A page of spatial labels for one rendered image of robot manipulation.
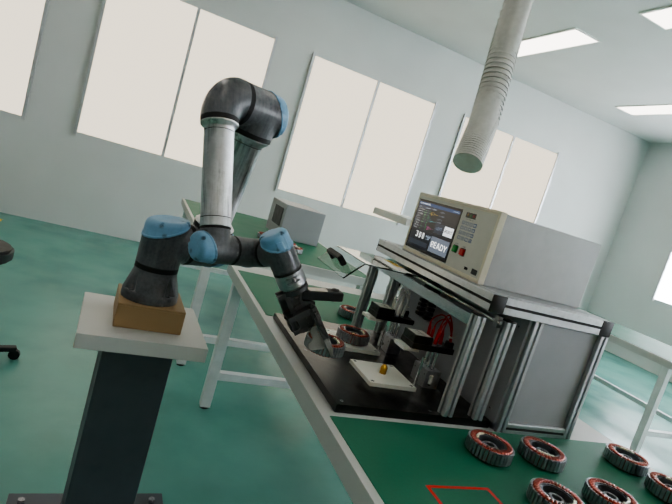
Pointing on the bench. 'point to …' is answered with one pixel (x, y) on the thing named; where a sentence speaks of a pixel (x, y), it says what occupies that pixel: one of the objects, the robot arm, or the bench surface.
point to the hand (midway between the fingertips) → (326, 345)
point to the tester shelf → (507, 301)
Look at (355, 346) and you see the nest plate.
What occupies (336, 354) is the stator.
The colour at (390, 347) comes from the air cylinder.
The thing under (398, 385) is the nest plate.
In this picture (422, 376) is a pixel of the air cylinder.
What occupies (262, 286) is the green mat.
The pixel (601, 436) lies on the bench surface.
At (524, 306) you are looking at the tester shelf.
